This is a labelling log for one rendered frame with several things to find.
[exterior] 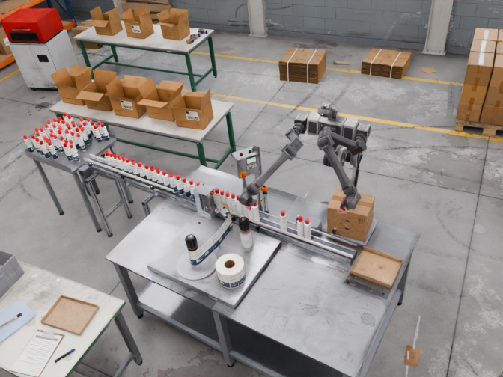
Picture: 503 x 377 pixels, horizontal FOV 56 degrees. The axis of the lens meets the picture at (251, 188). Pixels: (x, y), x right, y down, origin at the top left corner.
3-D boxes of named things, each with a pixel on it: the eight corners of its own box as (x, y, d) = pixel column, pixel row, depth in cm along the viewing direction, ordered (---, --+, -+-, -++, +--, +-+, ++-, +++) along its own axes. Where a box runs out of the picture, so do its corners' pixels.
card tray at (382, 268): (349, 273, 338) (349, 269, 335) (363, 249, 354) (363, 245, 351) (390, 289, 324) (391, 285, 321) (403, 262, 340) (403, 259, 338)
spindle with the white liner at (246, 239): (239, 248, 359) (235, 221, 340) (245, 241, 365) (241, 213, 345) (249, 253, 355) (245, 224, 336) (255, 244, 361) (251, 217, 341)
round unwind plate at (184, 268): (168, 271, 349) (168, 270, 348) (192, 244, 368) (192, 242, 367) (200, 286, 335) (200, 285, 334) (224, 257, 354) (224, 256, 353)
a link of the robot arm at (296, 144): (307, 146, 332) (297, 135, 330) (292, 158, 334) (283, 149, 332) (299, 136, 375) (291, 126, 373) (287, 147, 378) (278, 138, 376)
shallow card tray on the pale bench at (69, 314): (41, 324, 333) (40, 321, 330) (62, 297, 349) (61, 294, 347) (81, 336, 322) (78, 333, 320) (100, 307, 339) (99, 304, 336)
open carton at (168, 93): (138, 123, 536) (130, 94, 512) (163, 100, 572) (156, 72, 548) (172, 129, 519) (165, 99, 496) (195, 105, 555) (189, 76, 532)
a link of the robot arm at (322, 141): (325, 123, 325) (314, 129, 332) (327, 140, 320) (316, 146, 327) (366, 142, 351) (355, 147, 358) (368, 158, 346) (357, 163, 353)
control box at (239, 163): (234, 172, 366) (231, 152, 354) (254, 165, 371) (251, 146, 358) (239, 179, 359) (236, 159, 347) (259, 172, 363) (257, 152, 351)
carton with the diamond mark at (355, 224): (326, 232, 368) (327, 206, 351) (335, 212, 384) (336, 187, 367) (364, 241, 357) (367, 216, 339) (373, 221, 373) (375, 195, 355)
